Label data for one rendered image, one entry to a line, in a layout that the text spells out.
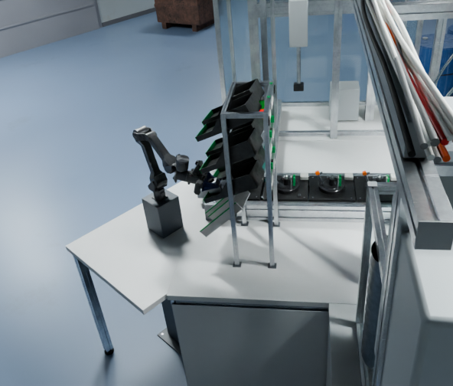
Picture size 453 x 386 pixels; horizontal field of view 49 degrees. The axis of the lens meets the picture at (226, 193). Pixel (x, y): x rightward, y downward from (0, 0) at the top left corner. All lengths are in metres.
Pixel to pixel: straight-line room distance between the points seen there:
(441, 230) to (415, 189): 0.08
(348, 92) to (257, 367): 1.98
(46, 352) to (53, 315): 0.32
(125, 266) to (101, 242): 0.27
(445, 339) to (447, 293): 0.06
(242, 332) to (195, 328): 0.23
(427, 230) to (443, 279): 0.10
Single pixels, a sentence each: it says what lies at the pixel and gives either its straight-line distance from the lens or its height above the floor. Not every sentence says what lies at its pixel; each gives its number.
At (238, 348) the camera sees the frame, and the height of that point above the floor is 0.52.
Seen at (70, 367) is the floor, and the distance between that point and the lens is 3.38.
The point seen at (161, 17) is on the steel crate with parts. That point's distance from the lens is 9.85.
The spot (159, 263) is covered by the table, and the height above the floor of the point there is 0.86.
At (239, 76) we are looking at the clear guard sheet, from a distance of 3.94.
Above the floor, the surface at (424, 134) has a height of 2.18.
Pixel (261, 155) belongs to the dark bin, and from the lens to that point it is 2.35.
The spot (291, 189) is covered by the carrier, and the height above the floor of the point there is 0.99.
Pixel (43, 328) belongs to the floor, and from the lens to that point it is 3.67.
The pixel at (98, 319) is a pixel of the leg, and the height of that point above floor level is 0.31.
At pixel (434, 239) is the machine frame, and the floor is 2.07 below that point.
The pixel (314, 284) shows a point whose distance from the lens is 2.34.
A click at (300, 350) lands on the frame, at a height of 0.53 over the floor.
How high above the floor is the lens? 2.49
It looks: 33 degrees down
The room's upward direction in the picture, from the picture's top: 6 degrees counter-clockwise
